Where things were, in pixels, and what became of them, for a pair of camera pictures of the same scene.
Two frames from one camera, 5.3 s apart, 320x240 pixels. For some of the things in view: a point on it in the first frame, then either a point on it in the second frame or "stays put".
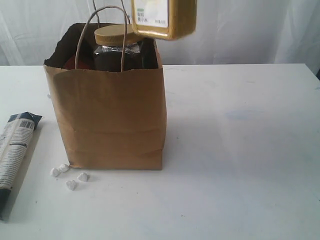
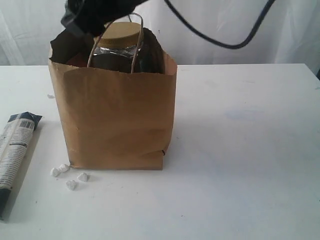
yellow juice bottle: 166,19 → 150,56
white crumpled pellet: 84,177 stays put
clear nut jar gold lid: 108,52 stays put
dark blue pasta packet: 16,138 stays put
